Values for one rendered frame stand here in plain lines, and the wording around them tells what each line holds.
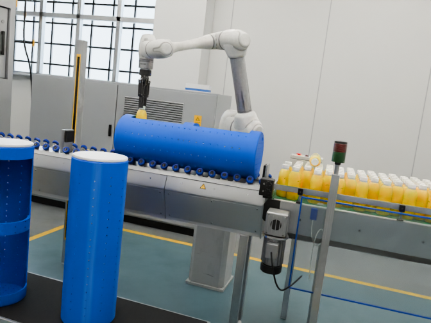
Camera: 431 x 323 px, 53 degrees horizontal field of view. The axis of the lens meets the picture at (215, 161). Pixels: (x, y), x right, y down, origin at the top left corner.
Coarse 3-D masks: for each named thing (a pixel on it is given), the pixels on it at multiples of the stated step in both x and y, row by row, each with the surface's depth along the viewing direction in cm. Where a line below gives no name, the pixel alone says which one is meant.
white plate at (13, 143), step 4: (0, 140) 231; (4, 140) 233; (8, 140) 234; (12, 140) 236; (16, 140) 238; (20, 140) 239; (24, 140) 241; (0, 144) 218; (4, 144) 220; (8, 144) 221; (12, 144) 223; (16, 144) 224; (20, 144) 226; (24, 144) 227; (28, 144) 229; (32, 144) 233
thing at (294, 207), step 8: (272, 200) 228; (280, 200) 229; (264, 208) 230; (280, 208) 228; (288, 208) 226; (296, 208) 225; (264, 216) 230; (296, 216) 226; (296, 224) 226; (288, 232) 228; (312, 296) 229
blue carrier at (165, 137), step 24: (120, 120) 261; (144, 120) 260; (120, 144) 259; (144, 144) 254; (168, 144) 250; (192, 144) 246; (216, 144) 243; (240, 144) 240; (192, 168) 255; (216, 168) 247; (240, 168) 242
